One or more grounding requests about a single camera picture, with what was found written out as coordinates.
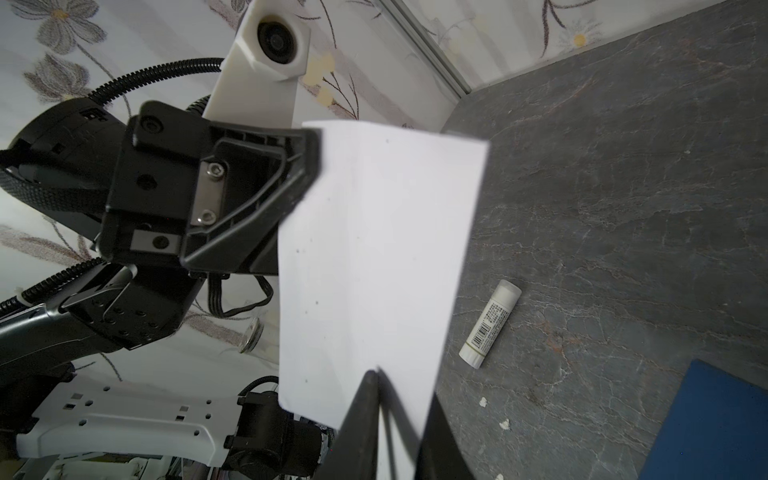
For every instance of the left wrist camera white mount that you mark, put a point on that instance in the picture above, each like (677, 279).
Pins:
(259, 76)

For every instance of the white glue stick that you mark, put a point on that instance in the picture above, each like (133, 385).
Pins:
(490, 323)

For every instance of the dark blue envelope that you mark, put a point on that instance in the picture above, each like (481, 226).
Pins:
(716, 428)

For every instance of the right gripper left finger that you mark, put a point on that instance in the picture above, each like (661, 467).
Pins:
(354, 454)

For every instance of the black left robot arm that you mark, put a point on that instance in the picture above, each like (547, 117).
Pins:
(98, 306)

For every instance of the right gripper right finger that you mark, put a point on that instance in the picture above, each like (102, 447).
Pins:
(439, 456)

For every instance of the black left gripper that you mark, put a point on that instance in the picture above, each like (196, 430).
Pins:
(137, 181)

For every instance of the white letter paper blue border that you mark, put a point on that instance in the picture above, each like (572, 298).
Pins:
(370, 262)

